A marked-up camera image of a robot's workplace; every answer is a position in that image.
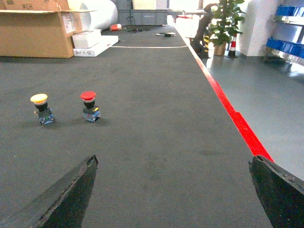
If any white small box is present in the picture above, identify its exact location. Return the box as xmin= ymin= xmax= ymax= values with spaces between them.
xmin=72 ymin=29 xmax=101 ymax=48

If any potted green plant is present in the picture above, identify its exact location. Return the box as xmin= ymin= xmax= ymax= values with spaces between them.
xmin=209 ymin=0 xmax=246 ymax=56

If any flat tool on carpet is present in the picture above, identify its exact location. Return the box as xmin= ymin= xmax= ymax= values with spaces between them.
xmin=155 ymin=32 xmax=177 ymax=37

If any large cardboard box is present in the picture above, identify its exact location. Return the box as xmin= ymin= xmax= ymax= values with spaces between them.
xmin=0 ymin=0 xmax=88 ymax=58

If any white foam roll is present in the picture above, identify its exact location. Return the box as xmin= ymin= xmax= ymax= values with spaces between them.
xmin=67 ymin=0 xmax=118 ymax=31

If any white flat box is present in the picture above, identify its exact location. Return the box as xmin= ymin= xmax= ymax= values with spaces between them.
xmin=73 ymin=35 xmax=119 ymax=57

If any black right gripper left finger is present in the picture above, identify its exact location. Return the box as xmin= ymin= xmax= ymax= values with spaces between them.
xmin=0 ymin=155 xmax=98 ymax=228

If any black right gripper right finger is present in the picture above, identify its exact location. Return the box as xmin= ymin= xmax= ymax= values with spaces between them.
xmin=249 ymin=155 xmax=304 ymax=228

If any red push button switch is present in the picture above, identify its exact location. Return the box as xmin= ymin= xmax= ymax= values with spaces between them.
xmin=80 ymin=91 xmax=101 ymax=123

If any grey plastic crate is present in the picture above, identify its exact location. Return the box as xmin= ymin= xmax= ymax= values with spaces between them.
xmin=118 ymin=9 xmax=169 ymax=26

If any orange object far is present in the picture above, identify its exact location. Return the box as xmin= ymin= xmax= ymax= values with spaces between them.
xmin=110 ymin=24 xmax=122 ymax=31

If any red white traffic cone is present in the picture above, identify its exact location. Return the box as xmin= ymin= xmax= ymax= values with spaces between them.
xmin=226 ymin=34 xmax=237 ymax=58

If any yellow push button switch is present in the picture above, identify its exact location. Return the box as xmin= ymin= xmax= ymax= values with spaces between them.
xmin=30 ymin=94 xmax=55 ymax=125

